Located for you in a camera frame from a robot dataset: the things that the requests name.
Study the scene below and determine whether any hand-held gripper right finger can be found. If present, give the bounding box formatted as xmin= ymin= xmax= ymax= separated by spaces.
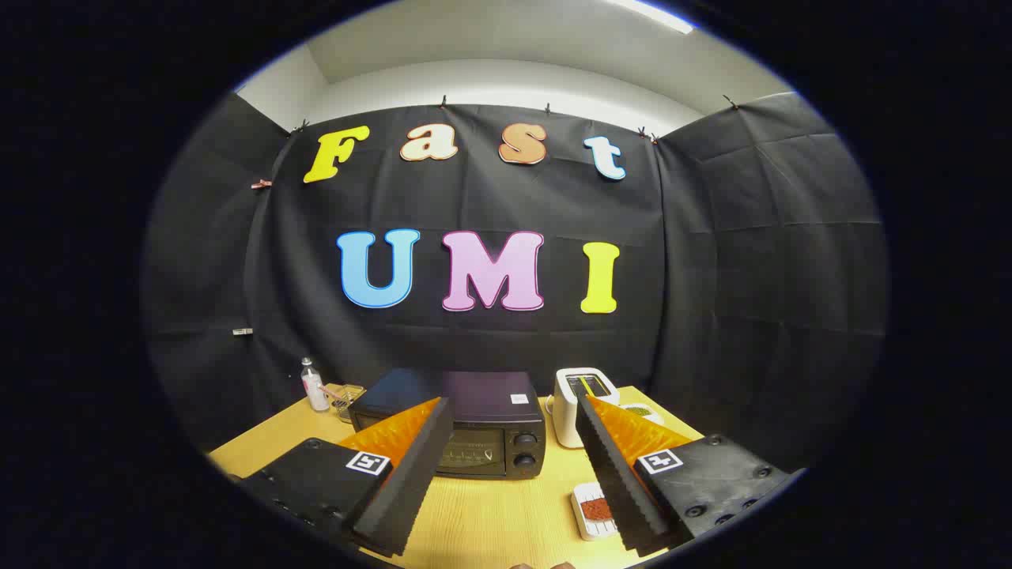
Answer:
xmin=575 ymin=393 xmax=795 ymax=556

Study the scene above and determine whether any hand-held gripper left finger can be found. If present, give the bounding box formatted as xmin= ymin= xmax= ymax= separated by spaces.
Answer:
xmin=237 ymin=397 xmax=454 ymax=558

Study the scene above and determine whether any black toaster oven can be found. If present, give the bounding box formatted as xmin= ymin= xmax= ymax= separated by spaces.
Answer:
xmin=348 ymin=367 xmax=548 ymax=480

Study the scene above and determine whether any white pop-up toaster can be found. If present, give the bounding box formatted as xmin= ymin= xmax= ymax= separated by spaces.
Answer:
xmin=551 ymin=367 xmax=621 ymax=450

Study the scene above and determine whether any white rectangular dish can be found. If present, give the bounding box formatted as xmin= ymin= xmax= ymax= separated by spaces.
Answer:
xmin=571 ymin=480 xmax=621 ymax=542

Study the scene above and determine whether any small clear bottle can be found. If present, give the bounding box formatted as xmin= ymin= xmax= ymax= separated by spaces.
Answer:
xmin=300 ymin=357 xmax=330 ymax=413

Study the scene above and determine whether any black backdrop cloth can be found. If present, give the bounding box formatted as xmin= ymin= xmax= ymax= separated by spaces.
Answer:
xmin=142 ymin=92 xmax=890 ymax=475

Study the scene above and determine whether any ceiling light strip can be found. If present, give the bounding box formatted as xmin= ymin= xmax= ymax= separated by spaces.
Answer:
xmin=609 ymin=0 xmax=697 ymax=34

